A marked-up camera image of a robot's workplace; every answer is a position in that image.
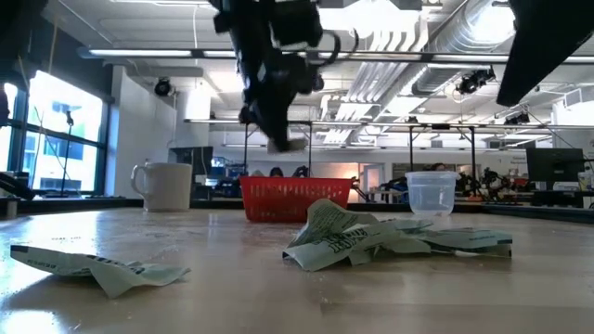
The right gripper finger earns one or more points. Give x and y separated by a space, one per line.
543 37

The black cabinet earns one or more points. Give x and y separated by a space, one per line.
199 162

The black background robot arm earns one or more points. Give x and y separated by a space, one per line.
492 178

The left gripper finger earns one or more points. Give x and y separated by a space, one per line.
278 120
250 116

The person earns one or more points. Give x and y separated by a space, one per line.
276 172
438 166

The white ceramic mug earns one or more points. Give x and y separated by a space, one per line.
167 185

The red plastic basket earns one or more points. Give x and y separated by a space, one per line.
297 197

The clear plastic cup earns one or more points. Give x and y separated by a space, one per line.
431 192

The large glass window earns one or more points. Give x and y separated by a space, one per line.
60 93

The black computer monitor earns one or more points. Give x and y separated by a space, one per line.
554 167

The black tripod stand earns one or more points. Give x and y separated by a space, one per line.
69 119

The black ceiling spotlight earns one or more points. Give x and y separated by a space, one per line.
473 82
519 119
163 87
318 82

